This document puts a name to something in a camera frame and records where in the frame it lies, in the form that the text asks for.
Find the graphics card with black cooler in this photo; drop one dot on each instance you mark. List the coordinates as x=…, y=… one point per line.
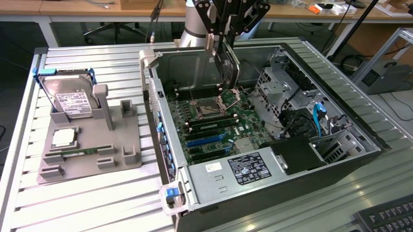
x=230, y=67

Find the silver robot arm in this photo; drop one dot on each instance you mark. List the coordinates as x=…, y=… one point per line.
x=193, y=31

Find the white orange box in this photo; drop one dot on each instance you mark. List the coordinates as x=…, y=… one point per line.
x=314, y=10

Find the brown cardboard box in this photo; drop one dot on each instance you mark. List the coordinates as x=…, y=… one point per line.
x=142, y=4

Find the black office chair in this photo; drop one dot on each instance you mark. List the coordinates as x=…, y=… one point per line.
x=117, y=27

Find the white flat box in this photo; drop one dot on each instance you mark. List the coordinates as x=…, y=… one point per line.
x=345, y=10

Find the black round stand base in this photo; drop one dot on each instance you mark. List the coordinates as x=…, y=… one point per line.
x=355, y=3

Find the black tripod pole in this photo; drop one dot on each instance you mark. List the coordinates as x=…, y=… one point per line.
x=355, y=26

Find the thin locking lever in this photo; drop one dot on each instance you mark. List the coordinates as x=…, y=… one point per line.
x=191, y=93

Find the silver disk bay cage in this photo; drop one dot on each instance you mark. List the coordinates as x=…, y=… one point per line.
x=277, y=96

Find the silver socket cover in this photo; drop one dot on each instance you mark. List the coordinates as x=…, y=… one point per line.
x=234, y=99

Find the CPU socket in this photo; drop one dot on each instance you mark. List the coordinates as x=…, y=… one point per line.
x=206, y=110

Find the white papers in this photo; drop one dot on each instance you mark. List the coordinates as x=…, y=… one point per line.
x=397, y=12

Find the green motherboard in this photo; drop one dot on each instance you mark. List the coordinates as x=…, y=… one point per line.
x=249, y=120

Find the green RAM stick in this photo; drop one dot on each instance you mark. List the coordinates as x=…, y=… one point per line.
x=81, y=152
x=213, y=125

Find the grey equipment box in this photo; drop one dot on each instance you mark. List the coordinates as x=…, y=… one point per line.
x=387, y=79

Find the black expansion slot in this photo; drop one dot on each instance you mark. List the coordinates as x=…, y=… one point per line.
x=210, y=155
x=202, y=135

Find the blue expansion slot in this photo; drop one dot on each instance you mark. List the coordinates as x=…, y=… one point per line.
x=205, y=141

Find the hard disk with blue carrier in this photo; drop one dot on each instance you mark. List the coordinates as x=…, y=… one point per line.
x=64, y=87

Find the silver chipset heatsink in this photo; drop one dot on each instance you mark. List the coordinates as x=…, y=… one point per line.
x=246, y=145

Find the wooden desk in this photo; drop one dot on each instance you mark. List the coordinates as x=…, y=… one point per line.
x=19, y=7

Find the black plastic shroud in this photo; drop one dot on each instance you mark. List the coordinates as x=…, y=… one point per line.
x=297, y=157

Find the grey parts rack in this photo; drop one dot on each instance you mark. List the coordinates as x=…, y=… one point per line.
x=90, y=140

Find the silver CPU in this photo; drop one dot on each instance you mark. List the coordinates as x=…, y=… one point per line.
x=64, y=137

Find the grey power supply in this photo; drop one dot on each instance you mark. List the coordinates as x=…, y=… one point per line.
x=210, y=186

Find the black open PC case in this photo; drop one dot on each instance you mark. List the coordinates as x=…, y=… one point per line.
x=226, y=215

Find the black keyboard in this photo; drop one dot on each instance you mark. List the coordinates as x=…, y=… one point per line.
x=387, y=215

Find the aluminium profile frame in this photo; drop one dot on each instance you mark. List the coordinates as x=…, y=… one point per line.
x=405, y=33

